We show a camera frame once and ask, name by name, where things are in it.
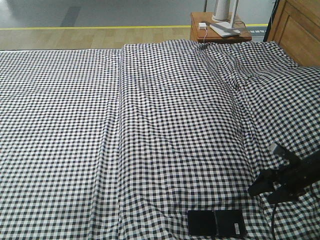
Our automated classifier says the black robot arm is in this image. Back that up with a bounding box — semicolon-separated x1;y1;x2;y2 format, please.
248;151;320;204

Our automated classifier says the wooden headboard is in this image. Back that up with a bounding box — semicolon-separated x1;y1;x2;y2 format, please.
267;0;320;67

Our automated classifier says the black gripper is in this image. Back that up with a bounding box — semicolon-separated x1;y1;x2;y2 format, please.
248;163;309;204

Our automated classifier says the black smartphone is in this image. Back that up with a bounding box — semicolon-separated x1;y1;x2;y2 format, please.
187;209;247;239

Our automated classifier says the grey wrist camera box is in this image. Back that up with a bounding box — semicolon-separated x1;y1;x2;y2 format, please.
269;143;291;159

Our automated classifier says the black white checkered duvet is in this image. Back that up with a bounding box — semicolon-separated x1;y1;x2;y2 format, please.
117;40;320;240

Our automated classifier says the wooden nightstand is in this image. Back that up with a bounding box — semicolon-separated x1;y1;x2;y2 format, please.
189;12;252;44

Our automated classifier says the white charger with cable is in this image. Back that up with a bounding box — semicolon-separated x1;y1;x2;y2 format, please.
198;22;208;43

